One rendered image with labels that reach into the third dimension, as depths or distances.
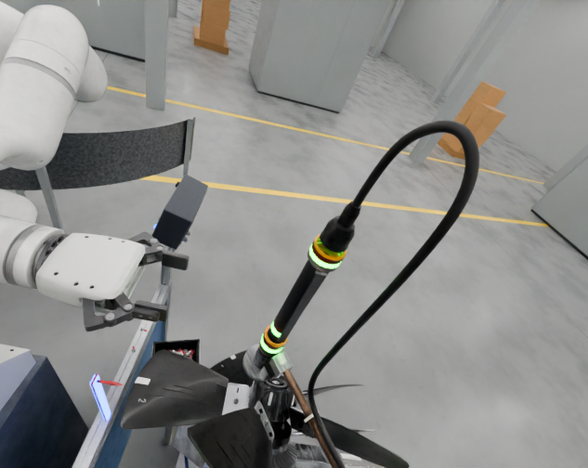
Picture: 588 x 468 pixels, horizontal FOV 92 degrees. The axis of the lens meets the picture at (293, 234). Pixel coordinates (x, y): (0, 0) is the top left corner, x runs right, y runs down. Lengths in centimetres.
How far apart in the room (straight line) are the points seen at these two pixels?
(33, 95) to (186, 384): 68
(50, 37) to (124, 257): 36
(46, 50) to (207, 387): 77
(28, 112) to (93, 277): 26
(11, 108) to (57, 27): 16
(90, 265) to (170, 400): 50
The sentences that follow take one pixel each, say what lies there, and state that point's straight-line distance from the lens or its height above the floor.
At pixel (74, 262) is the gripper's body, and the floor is 168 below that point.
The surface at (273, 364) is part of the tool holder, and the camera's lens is 56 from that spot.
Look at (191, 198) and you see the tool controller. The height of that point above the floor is 124.
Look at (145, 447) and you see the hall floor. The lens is 207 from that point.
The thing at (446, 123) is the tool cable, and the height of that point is 199.
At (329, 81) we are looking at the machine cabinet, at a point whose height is 60.
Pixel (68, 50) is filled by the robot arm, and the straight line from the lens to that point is 65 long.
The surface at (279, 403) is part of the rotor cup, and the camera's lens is 85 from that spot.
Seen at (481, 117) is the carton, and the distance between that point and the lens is 840.
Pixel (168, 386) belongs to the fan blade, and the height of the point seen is 119.
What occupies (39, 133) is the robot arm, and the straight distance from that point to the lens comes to 57.
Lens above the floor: 203
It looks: 40 degrees down
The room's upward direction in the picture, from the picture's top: 25 degrees clockwise
